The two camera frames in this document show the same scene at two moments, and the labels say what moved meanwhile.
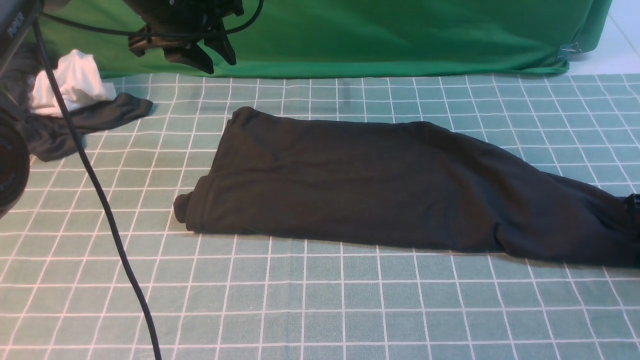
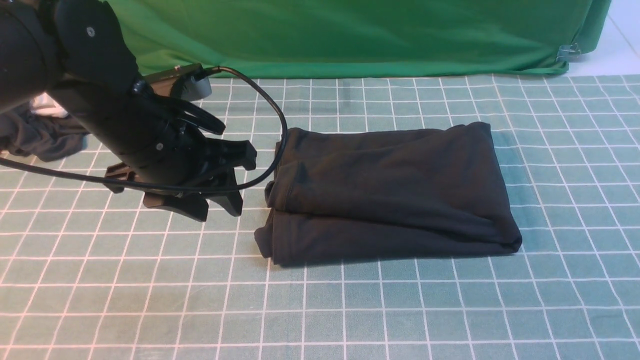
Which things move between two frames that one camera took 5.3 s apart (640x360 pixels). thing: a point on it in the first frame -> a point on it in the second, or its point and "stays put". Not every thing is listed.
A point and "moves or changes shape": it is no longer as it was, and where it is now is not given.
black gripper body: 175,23 -> 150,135
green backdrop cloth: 324,37 stays put
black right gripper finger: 180,51 -> 119,178
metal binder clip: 569,52 stays put
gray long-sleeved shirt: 405,182 moves or changes shape
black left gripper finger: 220,43 -> 223,155
